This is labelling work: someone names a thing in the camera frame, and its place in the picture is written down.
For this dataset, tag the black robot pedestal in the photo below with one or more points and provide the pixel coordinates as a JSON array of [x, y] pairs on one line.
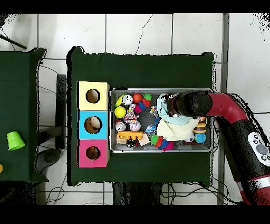
[[139, 194]]

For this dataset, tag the cream waffle cloth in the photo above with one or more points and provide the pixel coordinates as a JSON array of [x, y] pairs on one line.
[[175, 133]]

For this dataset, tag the mint green cloth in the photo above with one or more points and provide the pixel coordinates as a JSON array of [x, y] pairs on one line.
[[162, 107]]

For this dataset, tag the green cup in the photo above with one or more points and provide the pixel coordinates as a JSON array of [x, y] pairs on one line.
[[15, 140]]

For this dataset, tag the black floor stand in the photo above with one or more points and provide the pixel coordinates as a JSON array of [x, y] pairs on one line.
[[61, 105]]

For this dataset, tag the white baseball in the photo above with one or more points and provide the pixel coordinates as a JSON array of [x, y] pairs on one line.
[[135, 126]]

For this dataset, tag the yellow-green disc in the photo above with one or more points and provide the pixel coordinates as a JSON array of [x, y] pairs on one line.
[[120, 100]]

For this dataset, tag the crushed silver can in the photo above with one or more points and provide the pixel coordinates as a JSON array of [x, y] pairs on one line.
[[127, 99]]

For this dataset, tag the black rod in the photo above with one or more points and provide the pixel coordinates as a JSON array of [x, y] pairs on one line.
[[12, 42]]

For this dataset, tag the green cloth table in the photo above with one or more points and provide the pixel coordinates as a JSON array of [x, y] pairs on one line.
[[21, 105], [126, 72]]

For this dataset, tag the colourful polka-dot cloth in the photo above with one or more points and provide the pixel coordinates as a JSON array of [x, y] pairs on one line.
[[130, 115]]

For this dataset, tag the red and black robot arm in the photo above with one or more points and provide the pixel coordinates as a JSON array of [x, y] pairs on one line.
[[223, 107]]

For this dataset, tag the orange plastic tray block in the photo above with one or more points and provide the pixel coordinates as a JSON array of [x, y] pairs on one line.
[[130, 135]]

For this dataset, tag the wooden box with three holes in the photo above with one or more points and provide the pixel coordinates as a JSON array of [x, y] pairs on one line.
[[103, 116]]

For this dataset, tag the multicolour spiky caterpillar toy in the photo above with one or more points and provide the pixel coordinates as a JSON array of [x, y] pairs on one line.
[[162, 143]]

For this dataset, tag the yellow ball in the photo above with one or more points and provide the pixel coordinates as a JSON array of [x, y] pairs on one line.
[[120, 112]]

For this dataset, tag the red-orange ball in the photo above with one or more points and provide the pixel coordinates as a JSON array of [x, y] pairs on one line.
[[137, 98]]

